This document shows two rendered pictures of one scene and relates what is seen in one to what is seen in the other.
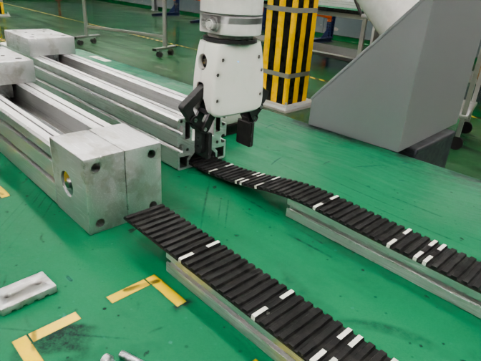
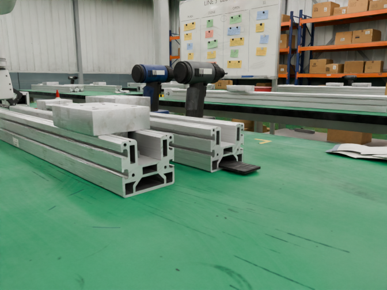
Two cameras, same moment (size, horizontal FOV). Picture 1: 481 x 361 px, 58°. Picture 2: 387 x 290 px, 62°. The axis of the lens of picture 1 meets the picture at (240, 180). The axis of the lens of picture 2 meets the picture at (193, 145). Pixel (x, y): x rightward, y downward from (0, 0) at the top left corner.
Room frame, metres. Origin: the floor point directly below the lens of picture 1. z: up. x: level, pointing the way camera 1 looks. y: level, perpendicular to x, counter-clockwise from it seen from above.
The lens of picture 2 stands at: (1.71, 0.71, 0.95)
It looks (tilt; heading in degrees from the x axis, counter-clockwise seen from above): 12 degrees down; 181
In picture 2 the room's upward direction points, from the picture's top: straight up
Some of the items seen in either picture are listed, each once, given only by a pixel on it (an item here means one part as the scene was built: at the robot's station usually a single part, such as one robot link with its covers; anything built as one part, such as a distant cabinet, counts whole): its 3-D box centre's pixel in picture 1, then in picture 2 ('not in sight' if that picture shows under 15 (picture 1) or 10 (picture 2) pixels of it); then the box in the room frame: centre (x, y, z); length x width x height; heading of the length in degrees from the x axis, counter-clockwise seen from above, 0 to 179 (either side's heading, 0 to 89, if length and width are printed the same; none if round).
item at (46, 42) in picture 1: (40, 46); (99, 123); (1.12, 0.53, 0.87); 0.16 x 0.11 x 0.07; 45
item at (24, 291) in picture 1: (23, 292); not in sight; (0.32, 0.20, 0.78); 0.05 x 0.03 x 0.01; 138
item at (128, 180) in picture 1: (116, 172); (52, 113); (0.50, 0.16, 0.83); 0.12 x 0.09 x 0.10; 135
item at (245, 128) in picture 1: (250, 123); not in sight; (0.66, -0.01, 0.85); 0.03 x 0.03 x 0.07; 45
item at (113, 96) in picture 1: (88, 87); (50, 133); (0.94, 0.35, 0.82); 0.80 x 0.10 x 0.09; 45
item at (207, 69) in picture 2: not in sight; (204, 101); (0.78, 0.73, 0.89); 0.20 x 0.08 x 0.22; 137
